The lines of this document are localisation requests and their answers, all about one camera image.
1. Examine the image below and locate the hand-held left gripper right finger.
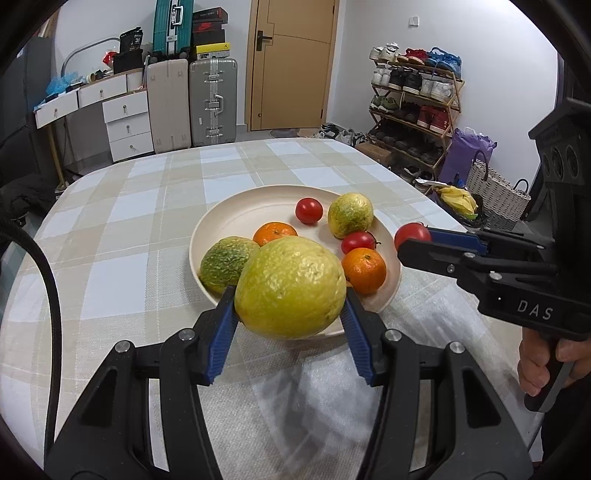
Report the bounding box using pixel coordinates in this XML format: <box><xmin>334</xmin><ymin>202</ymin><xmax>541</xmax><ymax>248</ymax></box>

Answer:
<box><xmin>341</xmin><ymin>287</ymin><xmax>534</xmax><ymax>480</ymax></box>

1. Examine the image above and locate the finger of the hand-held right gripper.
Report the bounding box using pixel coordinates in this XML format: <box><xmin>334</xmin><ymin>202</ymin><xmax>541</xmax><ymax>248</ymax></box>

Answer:
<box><xmin>426</xmin><ymin>225</ymin><xmax>556</xmax><ymax>272</ymax></box>
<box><xmin>397</xmin><ymin>237</ymin><xmax>505</xmax><ymax>291</ymax></box>

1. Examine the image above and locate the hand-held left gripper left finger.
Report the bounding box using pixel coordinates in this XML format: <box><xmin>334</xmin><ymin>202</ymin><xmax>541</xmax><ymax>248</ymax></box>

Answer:
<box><xmin>44</xmin><ymin>285</ymin><xmax>240</xmax><ymax>480</ymax></box>

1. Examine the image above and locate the red tomato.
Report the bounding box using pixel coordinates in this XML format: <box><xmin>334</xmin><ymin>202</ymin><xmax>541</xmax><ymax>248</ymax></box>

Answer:
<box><xmin>394</xmin><ymin>222</ymin><xmax>433</xmax><ymax>252</ymax></box>
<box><xmin>295</xmin><ymin>198</ymin><xmax>324</xmax><ymax>225</ymax></box>
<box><xmin>341</xmin><ymin>231</ymin><xmax>380</xmax><ymax>256</ymax></box>

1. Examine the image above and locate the small orange tangerine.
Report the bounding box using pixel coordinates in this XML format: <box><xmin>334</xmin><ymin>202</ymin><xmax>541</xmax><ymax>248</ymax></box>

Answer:
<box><xmin>342</xmin><ymin>247</ymin><xmax>387</xmax><ymax>296</ymax></box>

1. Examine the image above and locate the green wrinkled citrus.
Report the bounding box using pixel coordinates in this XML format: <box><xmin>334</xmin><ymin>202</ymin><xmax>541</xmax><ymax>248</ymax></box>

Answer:
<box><xmin>198</xmin><ymin>236</ymin><xmax>262</xmax><ymax>296</ymax></box>

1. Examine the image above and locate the large yellow citrus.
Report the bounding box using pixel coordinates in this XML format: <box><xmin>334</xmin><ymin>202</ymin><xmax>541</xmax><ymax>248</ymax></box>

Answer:
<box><xmin>234</xmin><ymin>236</ymin><xmax>347</xmax><ymax>341</ymax></box>

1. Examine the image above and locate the cream oval plate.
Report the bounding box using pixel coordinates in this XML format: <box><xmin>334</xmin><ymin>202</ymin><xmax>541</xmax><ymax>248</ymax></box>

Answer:
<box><xmin>189</xmin><ymin>185</ymin><xmax>402</xmax><ymax>341</ymax></box>

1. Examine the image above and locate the person's right forearm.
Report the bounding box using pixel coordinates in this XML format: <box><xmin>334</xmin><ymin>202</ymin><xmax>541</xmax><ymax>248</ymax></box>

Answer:
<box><xmin>539</xmin><ymin>367</ymin><xmax>591</xmax><ymax>467</ymax></box>

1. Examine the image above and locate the person's right hand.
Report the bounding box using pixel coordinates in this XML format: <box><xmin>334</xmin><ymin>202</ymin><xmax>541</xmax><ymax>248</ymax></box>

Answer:
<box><xmin>518</xmin><ymin>327</ymin><xmax>591</xmax><ymax>395</ymax></box>

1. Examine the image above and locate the woven grey basket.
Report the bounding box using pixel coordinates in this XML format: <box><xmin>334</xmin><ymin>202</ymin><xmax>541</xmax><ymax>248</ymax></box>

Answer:
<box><xmin>465</xmin><ymin>159</ymin><xmax>532</xmax><ymax>232</ymax></box>

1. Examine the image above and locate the purple bag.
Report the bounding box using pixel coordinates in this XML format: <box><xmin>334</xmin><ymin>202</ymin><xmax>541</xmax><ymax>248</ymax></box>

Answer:
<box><xmin>438</xmin><ymin>128</ymin><xmax>498</xmax><ymax>185</ymax></box>

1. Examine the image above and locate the small yellow-green lemon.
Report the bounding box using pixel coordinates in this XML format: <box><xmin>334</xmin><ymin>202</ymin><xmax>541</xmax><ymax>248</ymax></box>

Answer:
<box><xmin>328</xmin><ymin>192</ymin><xmax>374</xmax><ymax>240</ymax></box>

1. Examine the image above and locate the large orange tangerine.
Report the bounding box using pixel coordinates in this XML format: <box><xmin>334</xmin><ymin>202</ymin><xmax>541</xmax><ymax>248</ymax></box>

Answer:
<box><xmin>252</xmin><ymin>222</ymin><xmax>298</xmax><ymax>247</ymax></box>

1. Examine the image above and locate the brown cardboard box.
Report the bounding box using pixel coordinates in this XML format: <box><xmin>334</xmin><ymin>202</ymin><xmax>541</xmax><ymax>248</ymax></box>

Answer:
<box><xmin>355</xmin><ymin>142</ymin><xmax>393</xmax><ymax>165</ymax></box>

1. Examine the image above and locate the pile of floor shoes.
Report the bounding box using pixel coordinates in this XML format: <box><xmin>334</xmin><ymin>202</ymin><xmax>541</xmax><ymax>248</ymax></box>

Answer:
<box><xmin>318</xmin><ymin>123</ymin><xmax>370</xmax><ymax>147</ymax></box>

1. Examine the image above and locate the wooden shoe rack with shoes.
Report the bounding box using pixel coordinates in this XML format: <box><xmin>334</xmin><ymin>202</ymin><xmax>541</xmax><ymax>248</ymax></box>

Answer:
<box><xmin>368</xmin><ymin>43</ymin><xmax>463</xmax><ymax>171</ymax></box>

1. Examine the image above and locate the silver suitcase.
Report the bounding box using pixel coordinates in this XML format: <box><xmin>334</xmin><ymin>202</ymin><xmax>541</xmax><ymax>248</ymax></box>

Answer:
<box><xmin>188</xmin><ymin>58</ymin><xmax>238</xmax><ymax>147</ymax></box>

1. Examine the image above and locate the beige suitcase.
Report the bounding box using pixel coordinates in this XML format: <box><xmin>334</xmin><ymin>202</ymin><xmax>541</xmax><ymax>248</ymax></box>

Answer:
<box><xmin>147</xmin><ymin>58</ymin><xmax>192</xmax><ymax>154</ymax></box>

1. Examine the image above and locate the white drawer desk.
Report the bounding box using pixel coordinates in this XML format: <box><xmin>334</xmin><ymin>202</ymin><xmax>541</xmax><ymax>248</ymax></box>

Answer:
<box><xmin>34</xmin><ymin>69</ymin><xmax>155</xmax><ymax>162</ymax></box>

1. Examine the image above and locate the wooden door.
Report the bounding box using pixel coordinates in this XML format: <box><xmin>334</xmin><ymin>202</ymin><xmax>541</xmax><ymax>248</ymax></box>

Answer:
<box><xmin>245</xmin><ymin>0</ymin><xmax>340</xmax><ymax>132</ymax></box>

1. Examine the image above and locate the dark jacket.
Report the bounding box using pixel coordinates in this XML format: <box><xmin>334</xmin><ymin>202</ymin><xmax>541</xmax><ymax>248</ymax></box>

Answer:
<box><xmin>0</xmin><ymin>173</ymin><xmax>61</xmax><ymax>220</ymax></box>

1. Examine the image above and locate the blue plastic bag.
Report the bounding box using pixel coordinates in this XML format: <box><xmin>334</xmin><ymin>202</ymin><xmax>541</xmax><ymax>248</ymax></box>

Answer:
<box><xmin>46</xmin><ymin>71</ymin><xmax>81</xmax><ymax>100</ymax></box>

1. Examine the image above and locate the stack of shoe boxes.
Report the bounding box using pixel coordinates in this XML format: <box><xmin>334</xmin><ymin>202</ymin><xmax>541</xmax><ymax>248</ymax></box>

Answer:
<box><xmin>191</xmin><ymin>8</ymin><xmax>232</xmax><ymax>61</ymax></box>

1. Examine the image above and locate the teal suitcase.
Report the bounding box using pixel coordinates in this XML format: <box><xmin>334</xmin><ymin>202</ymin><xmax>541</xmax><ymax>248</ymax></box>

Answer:
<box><xmin>153</xmin><ymin>0</ymin><xmax>195</xmax><ymax>58</ymax></box>

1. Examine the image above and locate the black cable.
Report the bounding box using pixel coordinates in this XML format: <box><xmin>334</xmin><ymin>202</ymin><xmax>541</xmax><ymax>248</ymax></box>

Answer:
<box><xmin>0</xmin><ymin>231</ymin><xmax>63</xmax><ymax>462</ymax></box>

